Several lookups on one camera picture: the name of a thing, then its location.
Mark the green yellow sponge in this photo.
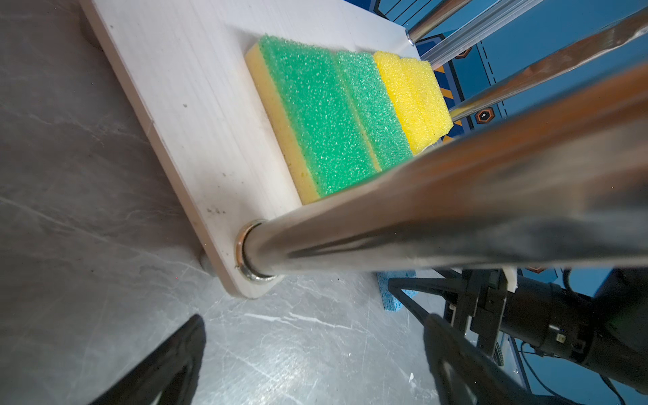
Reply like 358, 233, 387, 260
334, 51, 413, 171

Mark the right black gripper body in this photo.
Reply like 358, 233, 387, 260
442, 268, 517, 357

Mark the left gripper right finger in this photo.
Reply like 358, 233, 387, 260
424, 314, 541, 404

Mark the white two-tier shelf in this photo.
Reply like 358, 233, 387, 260
78, 0, 648, 300

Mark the right aluminium corner post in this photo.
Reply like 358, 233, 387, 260
421, 0, 543, 69

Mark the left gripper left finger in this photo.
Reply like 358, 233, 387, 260
93, 314, 207, 404

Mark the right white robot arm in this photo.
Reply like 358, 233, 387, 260
387, 268, 647, 404

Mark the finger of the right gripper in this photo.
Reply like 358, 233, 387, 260
388, 277, 468, 327

